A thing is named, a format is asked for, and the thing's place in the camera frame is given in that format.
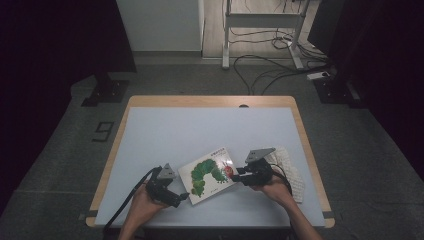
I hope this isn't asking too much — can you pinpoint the light blue table mat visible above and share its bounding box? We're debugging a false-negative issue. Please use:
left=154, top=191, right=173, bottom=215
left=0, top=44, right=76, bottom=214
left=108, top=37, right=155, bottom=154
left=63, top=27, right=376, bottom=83
left=94, top=106, right=326, bottom=229

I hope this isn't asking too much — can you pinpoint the person's left hand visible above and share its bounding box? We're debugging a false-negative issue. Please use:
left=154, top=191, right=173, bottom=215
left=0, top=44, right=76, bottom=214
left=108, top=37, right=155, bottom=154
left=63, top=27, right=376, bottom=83
left=127, top=182, right=168, bottom=232

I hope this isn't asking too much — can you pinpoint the person's right hand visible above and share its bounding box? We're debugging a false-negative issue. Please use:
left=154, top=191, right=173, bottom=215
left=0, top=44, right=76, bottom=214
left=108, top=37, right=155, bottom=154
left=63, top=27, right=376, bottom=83
left=250, top=173, right=295, bottom=208

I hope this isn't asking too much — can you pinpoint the black stand base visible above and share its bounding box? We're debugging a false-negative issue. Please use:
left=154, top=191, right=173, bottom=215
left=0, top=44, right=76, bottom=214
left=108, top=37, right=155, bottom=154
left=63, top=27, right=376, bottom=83
left=80, top=71, right=130, bottom=108
left=313, top=76, right=368, bottom=109

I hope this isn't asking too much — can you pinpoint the white waffle cloth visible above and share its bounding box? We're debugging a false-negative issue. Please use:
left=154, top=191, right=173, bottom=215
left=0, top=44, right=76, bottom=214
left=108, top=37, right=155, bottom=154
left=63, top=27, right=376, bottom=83
left=266, top=146, right=306, bottom=204

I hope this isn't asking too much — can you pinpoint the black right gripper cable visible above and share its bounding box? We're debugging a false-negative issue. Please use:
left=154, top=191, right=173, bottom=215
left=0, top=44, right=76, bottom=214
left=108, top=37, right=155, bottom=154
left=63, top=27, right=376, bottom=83
left=271, top=164, right=298, bottom=240

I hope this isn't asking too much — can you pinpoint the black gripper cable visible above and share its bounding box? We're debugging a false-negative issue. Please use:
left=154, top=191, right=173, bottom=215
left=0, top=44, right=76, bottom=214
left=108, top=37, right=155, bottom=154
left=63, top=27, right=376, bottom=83
left=102, top=166, right=161, bottom=235
left=271, top=164, right=298, bottom=240

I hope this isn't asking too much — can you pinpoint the white power strip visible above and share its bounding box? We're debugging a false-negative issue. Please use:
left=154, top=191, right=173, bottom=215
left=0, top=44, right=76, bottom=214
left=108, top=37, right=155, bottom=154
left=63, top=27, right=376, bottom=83
left=306, top=70, right=331, bottom=82

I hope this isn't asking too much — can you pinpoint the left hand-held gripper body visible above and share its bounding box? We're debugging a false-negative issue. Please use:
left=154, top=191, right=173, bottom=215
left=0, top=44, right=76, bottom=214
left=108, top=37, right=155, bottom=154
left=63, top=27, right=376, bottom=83
left=145, top=163, right=183, bottom=209

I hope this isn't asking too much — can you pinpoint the white desk frame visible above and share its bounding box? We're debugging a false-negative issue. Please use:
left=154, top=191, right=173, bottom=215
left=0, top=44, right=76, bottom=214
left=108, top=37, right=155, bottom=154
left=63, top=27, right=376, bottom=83
left=221, top=0, right=311, bottom=70

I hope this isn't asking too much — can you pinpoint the tangle of black floor cables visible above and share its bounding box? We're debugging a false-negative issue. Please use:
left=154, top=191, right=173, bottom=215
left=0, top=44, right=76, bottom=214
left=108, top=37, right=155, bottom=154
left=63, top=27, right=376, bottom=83
left=228, top=0, right=334, bottom=97

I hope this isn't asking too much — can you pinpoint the black floor tape mark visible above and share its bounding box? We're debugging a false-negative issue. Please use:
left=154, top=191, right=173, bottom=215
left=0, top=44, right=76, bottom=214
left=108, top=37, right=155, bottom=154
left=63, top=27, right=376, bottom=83
left=92, top=121, right=115, bottom=143

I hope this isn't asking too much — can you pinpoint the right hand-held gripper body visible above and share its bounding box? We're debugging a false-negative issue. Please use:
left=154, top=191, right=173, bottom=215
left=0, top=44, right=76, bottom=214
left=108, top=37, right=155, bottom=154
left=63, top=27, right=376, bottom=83
left=238, top=147, right=277, bottom=187

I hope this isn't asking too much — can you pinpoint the caterpillar picture book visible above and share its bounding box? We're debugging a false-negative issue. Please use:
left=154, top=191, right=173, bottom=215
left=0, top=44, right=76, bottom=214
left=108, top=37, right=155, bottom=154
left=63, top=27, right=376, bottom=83
left=177, top=147, right=240, bottom=206

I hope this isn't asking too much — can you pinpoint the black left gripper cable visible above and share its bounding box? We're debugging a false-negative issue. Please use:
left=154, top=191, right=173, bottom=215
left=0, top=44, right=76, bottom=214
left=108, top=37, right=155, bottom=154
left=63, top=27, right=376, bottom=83
left=102, top=166, right=161, bottom=235

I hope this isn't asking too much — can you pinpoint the dark curtain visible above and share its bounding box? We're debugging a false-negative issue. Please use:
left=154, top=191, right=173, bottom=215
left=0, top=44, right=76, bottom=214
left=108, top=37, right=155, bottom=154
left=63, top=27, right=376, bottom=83
left=333, top=0, right=424, bottom=183
left=0, top=0, right=137, bottom=214

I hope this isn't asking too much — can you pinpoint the wooden table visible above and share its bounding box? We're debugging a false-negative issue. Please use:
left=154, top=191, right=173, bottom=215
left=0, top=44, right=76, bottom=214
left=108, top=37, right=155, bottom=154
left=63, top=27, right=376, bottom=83
left=85, top=95, right=336, bottom=229

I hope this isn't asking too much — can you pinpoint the white cabinet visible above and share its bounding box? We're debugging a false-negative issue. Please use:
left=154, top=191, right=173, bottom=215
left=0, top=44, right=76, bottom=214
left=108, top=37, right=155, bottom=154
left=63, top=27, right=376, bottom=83
left=115, top=0, right=205, bottom=53

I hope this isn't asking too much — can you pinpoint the black monitor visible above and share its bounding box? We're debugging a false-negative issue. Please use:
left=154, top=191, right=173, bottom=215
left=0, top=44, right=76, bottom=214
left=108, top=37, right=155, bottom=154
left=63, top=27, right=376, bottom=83
left=307, top=0, right=338, bottom=56

